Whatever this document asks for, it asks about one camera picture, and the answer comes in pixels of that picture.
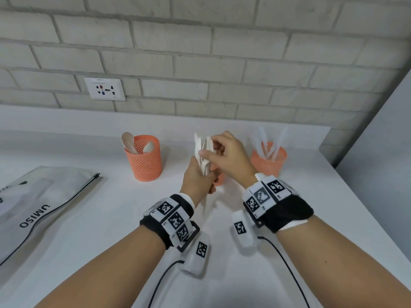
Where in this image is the white wall socket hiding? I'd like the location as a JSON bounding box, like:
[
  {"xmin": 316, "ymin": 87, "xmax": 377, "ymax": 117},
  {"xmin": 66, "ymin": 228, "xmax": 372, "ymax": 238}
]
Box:
[{"xmin": 84, "ymin": 77, "xmax": 126, "ymax": 102}]

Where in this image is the black wristband with marker tags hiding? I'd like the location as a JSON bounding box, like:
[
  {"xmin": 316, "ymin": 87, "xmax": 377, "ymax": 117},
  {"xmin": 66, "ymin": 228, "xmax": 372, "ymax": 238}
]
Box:
[
  {"xmin": 140, "ymin": 194, "xmax": 200, "ymax": 253},
  {"xmin": 242, "ymin": 173, "xmax": 314, "ymax": 235}
]

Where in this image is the white plastic knife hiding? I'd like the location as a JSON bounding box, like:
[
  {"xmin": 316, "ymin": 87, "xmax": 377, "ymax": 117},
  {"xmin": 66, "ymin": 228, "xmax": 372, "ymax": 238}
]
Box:
[
  {"xmin": 273, "ymin": 126, "xmax": 289, "ymax": 157},
  {"xmin": 258, "ymin": 126, "xmax": 269, "ymax": 154},
  {"xmin": 250, "ymin": 136, "xmax": 264, "ymax": 159}
]

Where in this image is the grey zip bag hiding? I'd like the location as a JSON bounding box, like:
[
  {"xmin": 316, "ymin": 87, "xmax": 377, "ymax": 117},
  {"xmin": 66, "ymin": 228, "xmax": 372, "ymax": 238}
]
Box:
[{"xmin": 0, "ymin": 166, "xmax": 101, "ymax": 267}]

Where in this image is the person's right forearm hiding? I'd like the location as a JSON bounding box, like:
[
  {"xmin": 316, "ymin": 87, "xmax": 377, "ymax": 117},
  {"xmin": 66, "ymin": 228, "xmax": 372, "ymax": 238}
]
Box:
[{"xmin": 275, "ymin": 215, "xmax": 411, "ymax": 308}]

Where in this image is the bundle of white plastic forks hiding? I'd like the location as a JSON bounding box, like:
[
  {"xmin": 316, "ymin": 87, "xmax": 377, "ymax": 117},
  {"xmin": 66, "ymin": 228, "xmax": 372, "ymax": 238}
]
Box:
[{"xmin": 194, "ymin": 132, "xmax": 222, "ymax": 216}]

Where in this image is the person's left hand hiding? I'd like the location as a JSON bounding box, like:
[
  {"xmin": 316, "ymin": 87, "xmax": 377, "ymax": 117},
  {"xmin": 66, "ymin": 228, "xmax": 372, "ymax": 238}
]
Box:
[{"xmin": 180, "ymin": 154, "xmax": 222, "ymax": 206}]

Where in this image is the person's right hand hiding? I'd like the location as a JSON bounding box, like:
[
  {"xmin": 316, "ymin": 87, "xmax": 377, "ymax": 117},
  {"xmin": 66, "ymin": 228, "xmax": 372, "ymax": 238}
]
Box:
[{"xmin": 199, "ymin": 131, "xmax": 258, "ymax": 190}]

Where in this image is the black cable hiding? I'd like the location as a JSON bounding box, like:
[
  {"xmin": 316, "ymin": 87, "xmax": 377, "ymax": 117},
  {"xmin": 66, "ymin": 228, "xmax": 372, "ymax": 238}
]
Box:
[
  {"xmin": 257, "ymin": 235, "xmax": 311, "ymax": 308},
  {"xmin": 147, "ymin": 260, "xmax": 185, "ymax": 308}
]

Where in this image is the person's left forearm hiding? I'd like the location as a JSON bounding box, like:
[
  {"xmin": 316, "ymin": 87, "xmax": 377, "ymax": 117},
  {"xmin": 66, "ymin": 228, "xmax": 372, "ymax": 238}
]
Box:
[{"xmin": 34, "ymin": 225, "xmax": 167, "ymax": 308}]

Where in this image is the white wrist camera with marker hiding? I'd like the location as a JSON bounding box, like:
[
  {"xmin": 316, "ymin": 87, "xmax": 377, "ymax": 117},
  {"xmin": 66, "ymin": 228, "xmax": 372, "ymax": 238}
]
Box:
[
  {"xmin": 231, "ymin": 208, "xmax": 258, "ymax": 255},
  {"xmin": 179, "ymin": 230, "xmax": 211, "ymax": 279}
]

